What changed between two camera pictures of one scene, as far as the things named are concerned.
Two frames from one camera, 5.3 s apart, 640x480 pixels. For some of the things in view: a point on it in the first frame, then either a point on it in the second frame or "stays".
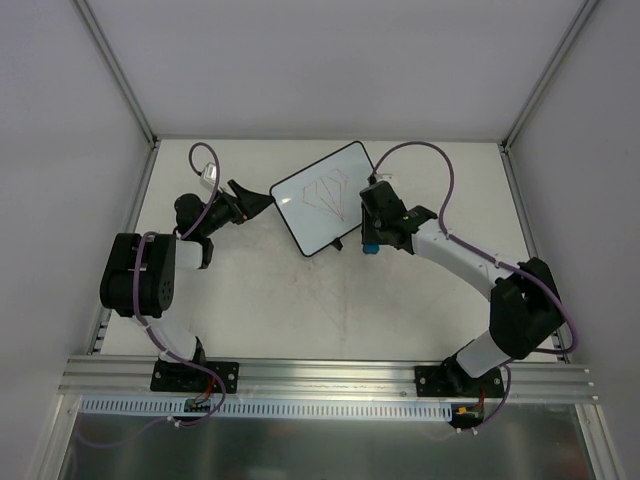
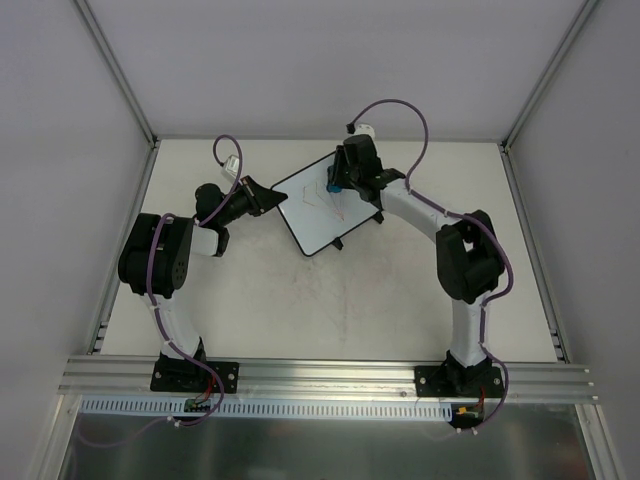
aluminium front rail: [542, 379] stays
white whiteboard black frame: [321, 203] stays
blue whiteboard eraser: [370, 248] -> [331, 184]
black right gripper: [368, 230] -> [342, 170]
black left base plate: [182, 376] stays
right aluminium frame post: [585, 10] stays
